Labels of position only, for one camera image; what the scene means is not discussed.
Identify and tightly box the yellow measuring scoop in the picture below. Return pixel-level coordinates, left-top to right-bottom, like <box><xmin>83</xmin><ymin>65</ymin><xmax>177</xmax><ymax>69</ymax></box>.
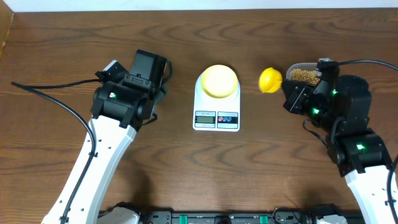
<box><xmin>259</xmin><ymin>67</ymin><xmax>283</xmax><ymax>93</ymax></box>

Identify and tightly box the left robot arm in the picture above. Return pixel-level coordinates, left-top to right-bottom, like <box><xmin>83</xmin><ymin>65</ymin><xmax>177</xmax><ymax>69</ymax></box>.
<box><xmin>42</xmin><ymin>50</ymin><xmax>172</xmax><ymax>223</ymax></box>

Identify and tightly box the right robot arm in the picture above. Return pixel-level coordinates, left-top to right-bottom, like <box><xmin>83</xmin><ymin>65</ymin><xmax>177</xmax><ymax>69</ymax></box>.
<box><xmin>282</xmin><ymin>75</ymin><xmax>397</xmax><ymax>223</ymax></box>

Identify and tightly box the white digital kitchen scale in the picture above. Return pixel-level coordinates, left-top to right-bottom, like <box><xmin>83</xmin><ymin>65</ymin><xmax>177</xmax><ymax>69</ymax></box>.
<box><xmin>192</xmin><ymin>73</ymin><xmax>241</xmax><ymax>132</ymax></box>

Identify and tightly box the pale yellow bowl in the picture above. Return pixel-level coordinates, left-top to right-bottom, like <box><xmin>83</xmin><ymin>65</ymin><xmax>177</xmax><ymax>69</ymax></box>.
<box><xmin>200</xmin><ymin>65</ymin><xmax>238</xmax><ymax>98</ymax></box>

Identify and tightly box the pile of soybeans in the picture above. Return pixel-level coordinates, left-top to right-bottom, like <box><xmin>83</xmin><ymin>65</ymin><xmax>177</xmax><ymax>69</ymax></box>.
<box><xmin>290</xmin><ymin>68</ymin><xmax>320</xmax><ymax>86</ymax></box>

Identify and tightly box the clear plastic container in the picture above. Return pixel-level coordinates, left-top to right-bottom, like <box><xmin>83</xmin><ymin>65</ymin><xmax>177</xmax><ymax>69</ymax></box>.
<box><xmin>285</xmin><ymin>63</ymin><xmax>320</xmax><ymax>86</ymax></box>

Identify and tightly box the wooden panel at left edge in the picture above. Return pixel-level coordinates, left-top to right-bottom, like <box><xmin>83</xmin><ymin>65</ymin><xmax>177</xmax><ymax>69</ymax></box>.
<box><xmin>0</xmin><ymin>0</ymin><xmax>14</xmax><ymax>55</ymax></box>

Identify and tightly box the left black cable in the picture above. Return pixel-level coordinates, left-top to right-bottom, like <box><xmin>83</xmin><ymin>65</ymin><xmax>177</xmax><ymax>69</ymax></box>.
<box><xmin>11</xmin><ymin>77</ymin><xmax>103</xmax><ymax>224</ymax></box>

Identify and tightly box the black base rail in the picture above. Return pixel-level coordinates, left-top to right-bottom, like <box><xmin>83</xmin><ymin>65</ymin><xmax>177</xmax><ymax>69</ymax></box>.
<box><xmin>98</xmin><ymin>202</ymin><xmax>368</xmax><ymax>224</ymax></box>

